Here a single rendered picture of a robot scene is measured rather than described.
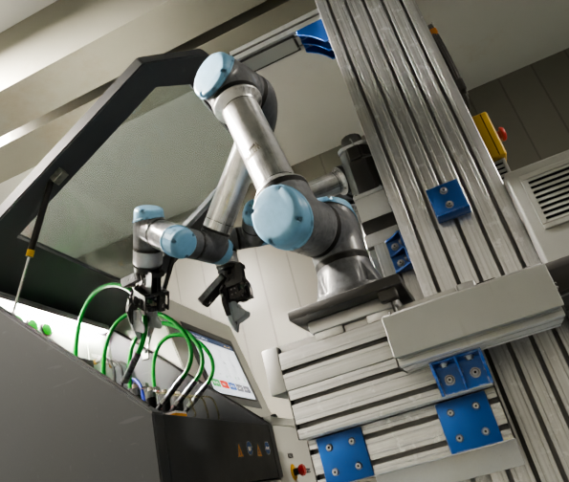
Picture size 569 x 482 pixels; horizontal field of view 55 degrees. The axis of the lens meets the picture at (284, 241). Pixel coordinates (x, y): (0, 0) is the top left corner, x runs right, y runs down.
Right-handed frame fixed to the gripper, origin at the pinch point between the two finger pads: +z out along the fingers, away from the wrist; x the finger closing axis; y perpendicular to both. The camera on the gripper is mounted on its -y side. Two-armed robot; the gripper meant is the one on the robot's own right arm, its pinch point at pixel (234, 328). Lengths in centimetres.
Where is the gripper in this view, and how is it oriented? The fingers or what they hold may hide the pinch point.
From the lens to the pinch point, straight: 169.4
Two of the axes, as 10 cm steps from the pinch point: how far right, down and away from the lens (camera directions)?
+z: 2.3, 8.8, -4.2
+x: 3.4, 3.3, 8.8
